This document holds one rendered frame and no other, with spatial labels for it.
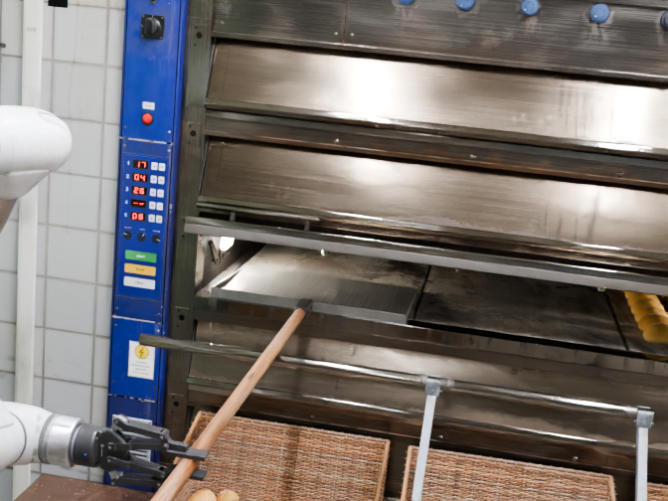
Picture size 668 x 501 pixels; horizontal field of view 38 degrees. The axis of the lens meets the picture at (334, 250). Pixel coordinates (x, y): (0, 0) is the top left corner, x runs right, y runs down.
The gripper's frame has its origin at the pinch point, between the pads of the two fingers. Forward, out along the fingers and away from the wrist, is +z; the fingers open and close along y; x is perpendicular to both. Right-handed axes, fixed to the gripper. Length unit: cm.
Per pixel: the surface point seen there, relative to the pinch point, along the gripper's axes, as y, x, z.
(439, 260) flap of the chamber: -23, -85, 36
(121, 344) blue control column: 17, -96, -51
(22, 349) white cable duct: 23, -97, -81
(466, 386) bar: 1, -63, 46
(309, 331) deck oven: 6, -100, 2
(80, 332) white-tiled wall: 16, -99, -65
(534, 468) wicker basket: 33, -96, 67
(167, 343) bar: 1, -62, -26
